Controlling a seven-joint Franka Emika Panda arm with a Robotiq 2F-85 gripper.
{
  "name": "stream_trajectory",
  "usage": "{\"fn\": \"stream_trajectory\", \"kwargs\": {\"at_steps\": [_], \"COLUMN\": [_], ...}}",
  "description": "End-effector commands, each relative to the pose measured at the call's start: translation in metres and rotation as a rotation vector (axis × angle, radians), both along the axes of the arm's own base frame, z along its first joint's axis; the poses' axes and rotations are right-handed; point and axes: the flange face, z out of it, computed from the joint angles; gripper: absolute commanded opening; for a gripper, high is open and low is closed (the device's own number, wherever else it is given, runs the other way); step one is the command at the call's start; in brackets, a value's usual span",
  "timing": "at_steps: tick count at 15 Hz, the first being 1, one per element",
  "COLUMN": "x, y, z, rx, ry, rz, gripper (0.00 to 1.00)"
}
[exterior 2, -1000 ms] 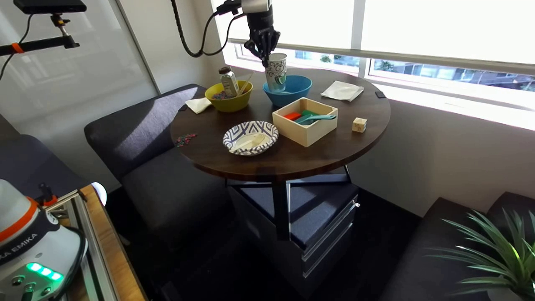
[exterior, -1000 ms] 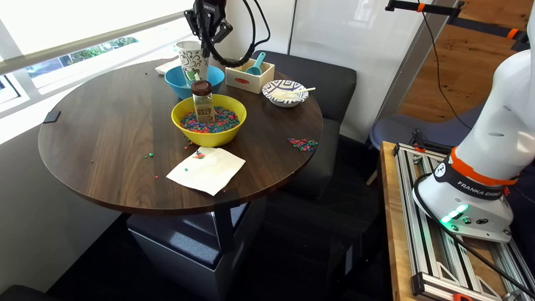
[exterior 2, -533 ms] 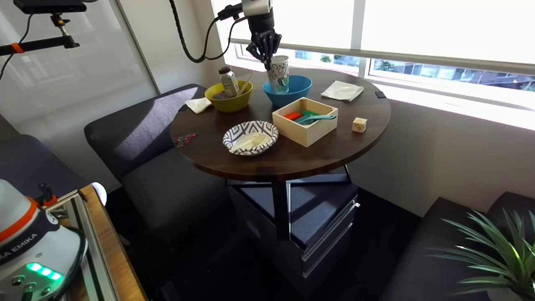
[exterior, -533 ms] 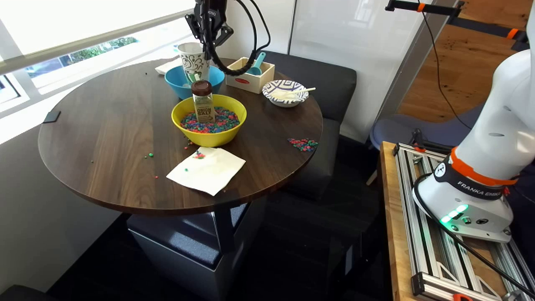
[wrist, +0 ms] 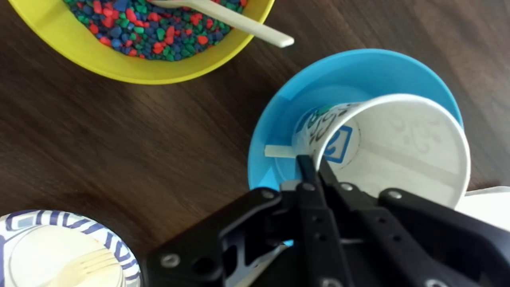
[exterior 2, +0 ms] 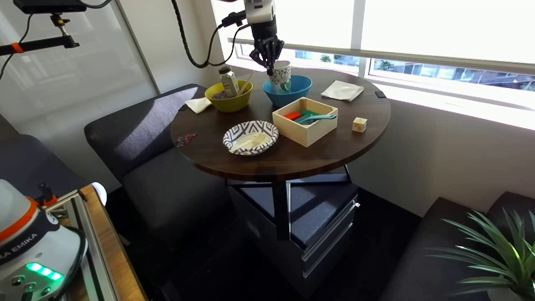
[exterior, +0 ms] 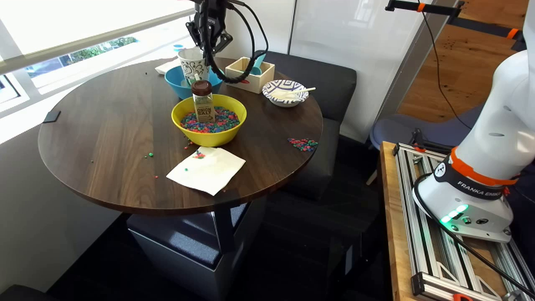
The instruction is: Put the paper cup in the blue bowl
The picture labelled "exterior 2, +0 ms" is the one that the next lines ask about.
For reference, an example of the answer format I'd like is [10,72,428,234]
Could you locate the white round cap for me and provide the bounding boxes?
[90,180,108,207]

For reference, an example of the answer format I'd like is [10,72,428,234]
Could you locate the teal plastic spoon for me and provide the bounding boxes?
[294,112,337,125]

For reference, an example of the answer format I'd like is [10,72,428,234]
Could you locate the wooden workbench top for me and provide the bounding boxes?
[77,184,147,301]

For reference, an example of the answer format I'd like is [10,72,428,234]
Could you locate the small wooden cube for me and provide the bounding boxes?
[351,115,369,134]

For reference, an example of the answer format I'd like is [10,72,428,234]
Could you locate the black table leg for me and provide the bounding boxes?
[270,179,292,242]

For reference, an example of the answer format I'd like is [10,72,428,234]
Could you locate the small pile of colourful candy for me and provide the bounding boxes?
[175,132,199,147]

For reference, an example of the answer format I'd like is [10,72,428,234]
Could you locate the grey drawer cabinet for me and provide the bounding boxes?
[225,165,361,297]

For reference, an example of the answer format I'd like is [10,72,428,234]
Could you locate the white napkin with candy bits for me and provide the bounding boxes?
[184,95,214,115]

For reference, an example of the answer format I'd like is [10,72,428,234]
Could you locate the yellow bowl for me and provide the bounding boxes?
[202,78,255,113]

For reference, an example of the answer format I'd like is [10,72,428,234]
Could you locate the printed paper cup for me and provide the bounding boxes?
[269,58,292,93]

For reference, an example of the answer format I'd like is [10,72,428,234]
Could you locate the green potted plant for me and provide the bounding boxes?
[428,207,535,301]

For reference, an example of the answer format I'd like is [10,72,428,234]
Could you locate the thick black cable conduit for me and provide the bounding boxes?
[168,0,252,70]

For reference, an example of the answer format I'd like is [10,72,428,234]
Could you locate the dark upholstered sofa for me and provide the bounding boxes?
[82,82,235,247]

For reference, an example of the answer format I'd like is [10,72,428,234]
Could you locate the square wooden box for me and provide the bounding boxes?
[270,95,339,149]

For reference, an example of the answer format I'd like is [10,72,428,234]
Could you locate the shaker bottle with dark lid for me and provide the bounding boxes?
[217,65,240,98]

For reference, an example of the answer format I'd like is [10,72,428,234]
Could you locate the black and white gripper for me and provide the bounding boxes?
[242,0,287,77]

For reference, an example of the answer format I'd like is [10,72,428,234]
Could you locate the black camera box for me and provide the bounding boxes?
[11,0,88,15]

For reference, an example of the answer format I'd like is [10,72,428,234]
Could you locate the folded white napkin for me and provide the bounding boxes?
[319,78,366,103]

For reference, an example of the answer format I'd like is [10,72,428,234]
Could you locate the aluminium profile frame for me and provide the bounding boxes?
[48,189,122,301]

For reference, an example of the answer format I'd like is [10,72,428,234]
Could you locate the black white patterned plate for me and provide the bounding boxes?
[220,118,280,157]

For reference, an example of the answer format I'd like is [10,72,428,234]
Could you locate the blue bowl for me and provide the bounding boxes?
[262,73,314,110]

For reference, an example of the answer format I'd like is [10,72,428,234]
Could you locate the white window blind rail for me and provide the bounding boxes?
[227,37,535,77]

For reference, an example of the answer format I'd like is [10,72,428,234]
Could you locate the black upholstered seat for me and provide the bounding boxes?
[379,190,535,301]

